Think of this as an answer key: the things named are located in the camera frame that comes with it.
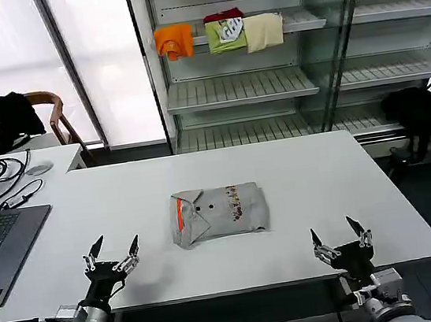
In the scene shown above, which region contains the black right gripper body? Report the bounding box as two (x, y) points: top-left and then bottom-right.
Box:
(327, 238), (380, 286)

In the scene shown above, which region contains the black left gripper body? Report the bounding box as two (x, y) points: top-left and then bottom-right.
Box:
(78, 258), (133, 315)

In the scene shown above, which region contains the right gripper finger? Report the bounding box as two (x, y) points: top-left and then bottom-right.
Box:
(309, 224), (342, 266)
(344, 212), (374, 250)

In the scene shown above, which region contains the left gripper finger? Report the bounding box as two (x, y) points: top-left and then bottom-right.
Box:
(79, 235), (109, 273)
(107, 234), (144, 278)

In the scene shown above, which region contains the grey printed shirt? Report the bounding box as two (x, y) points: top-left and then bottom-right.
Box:
(165, 179), (276, 253)

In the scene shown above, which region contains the dark grey open laptop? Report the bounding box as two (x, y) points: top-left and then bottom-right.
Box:
(0, 188), (65, 309)

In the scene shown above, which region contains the grey computer mouse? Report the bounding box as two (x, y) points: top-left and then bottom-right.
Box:
(24, 159), (56, 177)

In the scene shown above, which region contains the black hanging garment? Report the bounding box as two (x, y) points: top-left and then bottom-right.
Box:
(379, 84), (431, 168)

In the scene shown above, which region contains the brown wooden chair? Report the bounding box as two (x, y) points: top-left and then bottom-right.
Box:
(0, 86), (86, 158)

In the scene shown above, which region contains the black garment with pale stripes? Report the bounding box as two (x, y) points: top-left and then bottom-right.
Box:
(0, 87), (49, 153)

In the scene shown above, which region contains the glass fronted shelf cabinet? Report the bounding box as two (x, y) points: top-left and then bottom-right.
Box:
(295, 0), (431, 153)

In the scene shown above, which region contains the grey metal shelf rack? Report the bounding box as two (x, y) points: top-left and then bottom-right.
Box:
(123, 0), (354, 160)

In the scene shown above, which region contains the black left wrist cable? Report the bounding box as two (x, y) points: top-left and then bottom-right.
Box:
(107, 277), (132, 301)

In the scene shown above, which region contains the black cable with grey adapter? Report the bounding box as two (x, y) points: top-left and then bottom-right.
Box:
(0, 177), (47, 212)

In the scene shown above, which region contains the grey window post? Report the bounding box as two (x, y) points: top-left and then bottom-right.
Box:
(31, 0), (111, 156)

